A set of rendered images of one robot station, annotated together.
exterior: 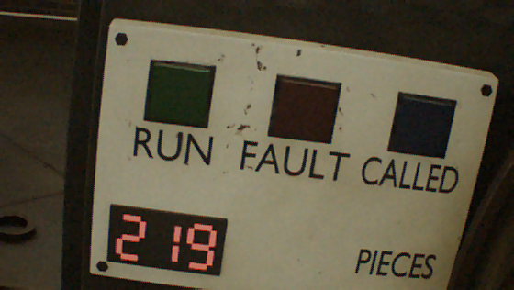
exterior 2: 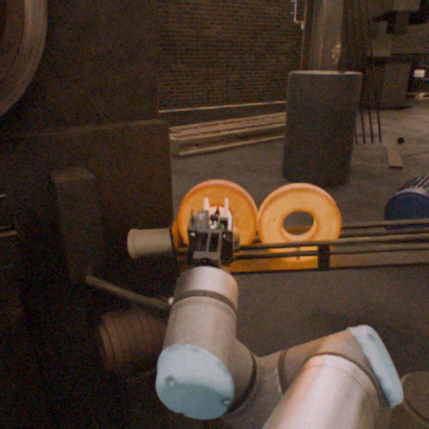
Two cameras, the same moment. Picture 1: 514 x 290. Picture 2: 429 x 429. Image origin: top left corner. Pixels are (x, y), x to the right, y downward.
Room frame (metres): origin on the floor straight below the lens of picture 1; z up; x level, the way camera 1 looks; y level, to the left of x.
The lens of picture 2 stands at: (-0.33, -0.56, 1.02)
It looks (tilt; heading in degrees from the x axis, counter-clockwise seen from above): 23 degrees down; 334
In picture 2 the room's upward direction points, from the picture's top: straight up
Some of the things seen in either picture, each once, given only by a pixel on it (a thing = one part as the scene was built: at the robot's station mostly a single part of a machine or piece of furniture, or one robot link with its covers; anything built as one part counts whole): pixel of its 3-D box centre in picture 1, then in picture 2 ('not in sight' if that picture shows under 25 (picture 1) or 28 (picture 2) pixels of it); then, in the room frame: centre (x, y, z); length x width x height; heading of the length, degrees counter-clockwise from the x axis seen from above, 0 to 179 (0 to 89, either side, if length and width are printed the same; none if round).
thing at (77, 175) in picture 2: not in sight; (79, 225); (0.46, -0.61, 0.68); 0.11 x 0.08 x 0.24; 5
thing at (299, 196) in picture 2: not in sight; (298, 223); (0.20, -0.98, 0.72); 0.16 x 0.03 x 0.16; 60
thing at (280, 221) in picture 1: (290, 176); not in sight; (0.50, -0.03, 1.15); 0.26 x 0.02 x 0.18; 95
